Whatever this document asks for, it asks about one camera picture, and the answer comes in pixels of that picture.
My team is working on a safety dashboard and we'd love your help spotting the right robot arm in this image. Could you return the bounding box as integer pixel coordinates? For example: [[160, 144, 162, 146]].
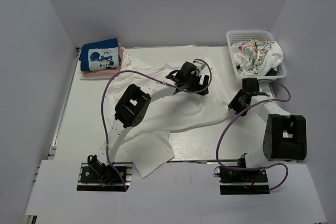
[[228, 78, 307, 182]]

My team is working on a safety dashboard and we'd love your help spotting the white cartoon print t-shirt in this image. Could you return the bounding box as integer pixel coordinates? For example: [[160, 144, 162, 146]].
[[231, 39, 284, 76]]

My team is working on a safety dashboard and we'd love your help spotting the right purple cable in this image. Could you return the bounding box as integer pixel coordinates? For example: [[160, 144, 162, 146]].
[[215, 80, 291, 190]]

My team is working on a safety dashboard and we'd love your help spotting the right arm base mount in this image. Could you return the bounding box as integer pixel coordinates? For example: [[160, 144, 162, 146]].
[[213, 153, 270, 195]]

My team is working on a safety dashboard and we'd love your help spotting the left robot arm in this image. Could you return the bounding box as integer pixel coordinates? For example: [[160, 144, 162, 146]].
[[87, 59, 212, 182]]

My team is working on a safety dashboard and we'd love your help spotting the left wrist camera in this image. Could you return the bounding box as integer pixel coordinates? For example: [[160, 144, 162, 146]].
[[193, 59, 206, 75]]

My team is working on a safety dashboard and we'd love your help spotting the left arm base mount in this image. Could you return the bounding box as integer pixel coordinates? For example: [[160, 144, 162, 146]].
[[77, 155, 132, 192]]

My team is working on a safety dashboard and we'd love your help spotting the white t-shirt red print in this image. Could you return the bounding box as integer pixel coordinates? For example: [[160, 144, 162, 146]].
[[121, 57, 239, 178]]

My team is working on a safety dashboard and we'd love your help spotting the folded blue t-shirt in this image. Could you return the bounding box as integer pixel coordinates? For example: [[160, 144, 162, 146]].
[[79, 38, 122, 72]]

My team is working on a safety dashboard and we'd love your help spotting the folded pink t-shirt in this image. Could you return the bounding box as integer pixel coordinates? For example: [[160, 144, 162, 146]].
[[80, 47, 125, 80]]

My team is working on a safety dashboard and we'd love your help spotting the dark green t-shirt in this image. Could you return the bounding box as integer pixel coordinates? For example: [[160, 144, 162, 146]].
[[266, 69, 277, 77]]

